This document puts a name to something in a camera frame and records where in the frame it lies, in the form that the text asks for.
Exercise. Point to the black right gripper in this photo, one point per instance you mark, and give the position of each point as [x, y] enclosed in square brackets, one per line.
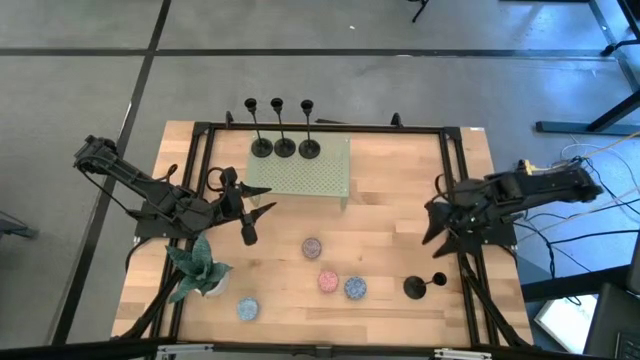
[462, 217]

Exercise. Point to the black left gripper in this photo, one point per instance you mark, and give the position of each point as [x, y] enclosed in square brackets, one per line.
[232, 200]

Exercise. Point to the black candlestick holder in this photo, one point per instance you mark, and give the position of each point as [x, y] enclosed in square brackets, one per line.
[284, 147]
[309, 149]
[414, 287]
[262, 147]

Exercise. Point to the purple patterned candle tin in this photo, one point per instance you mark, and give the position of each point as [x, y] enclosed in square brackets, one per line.
[311, 248]

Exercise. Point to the dark blue patterned candle tin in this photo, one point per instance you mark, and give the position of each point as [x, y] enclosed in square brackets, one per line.
[355, 288]

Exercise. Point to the pink patterned candle tin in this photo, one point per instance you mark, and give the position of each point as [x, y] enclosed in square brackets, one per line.
[328, 281]

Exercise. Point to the light blue patterned candle tin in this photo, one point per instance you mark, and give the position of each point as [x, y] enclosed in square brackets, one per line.
[247, 309]

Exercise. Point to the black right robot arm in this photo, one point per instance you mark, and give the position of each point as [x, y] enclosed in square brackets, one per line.
[540, 187]

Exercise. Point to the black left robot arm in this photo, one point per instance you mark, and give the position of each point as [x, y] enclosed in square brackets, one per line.
[150, 192]

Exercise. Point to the green perforated metal shelf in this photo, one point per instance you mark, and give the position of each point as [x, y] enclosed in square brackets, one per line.
[310, 177]

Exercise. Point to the green plant in white pot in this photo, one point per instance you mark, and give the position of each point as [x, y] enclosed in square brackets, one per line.
[197, 267]

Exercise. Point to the yellow power strip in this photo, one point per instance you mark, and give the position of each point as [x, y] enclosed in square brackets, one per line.
[524, 166]

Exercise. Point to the black floor bar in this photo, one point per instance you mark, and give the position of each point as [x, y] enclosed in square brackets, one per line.
[570, 285]

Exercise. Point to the white framed board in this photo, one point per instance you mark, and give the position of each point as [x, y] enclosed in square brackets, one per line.
[565, 320]

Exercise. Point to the dark desk foot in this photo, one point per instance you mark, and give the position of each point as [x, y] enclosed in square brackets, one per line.
[590, 127]

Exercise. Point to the black laptop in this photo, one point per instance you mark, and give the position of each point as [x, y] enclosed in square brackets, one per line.
[612, 320]

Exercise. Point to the black crossbar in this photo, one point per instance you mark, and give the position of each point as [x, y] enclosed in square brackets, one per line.
[100, 347]

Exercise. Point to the black tripod leg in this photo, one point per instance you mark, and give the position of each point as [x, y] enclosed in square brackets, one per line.
[420, 9]

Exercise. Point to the grey chair base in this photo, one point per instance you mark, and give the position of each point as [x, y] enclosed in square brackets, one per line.
[15, 228]

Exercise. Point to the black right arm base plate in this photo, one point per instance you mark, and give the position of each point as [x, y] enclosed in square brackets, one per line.
[500, 239]

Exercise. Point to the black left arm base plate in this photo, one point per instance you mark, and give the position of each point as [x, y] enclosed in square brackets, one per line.
[150, 231]

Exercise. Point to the silver metal bracket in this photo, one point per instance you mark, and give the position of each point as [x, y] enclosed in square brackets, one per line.
[462, 354]
[185, 348]

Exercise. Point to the black aluminium table frame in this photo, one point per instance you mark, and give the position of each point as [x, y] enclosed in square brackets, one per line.
[375, 128]

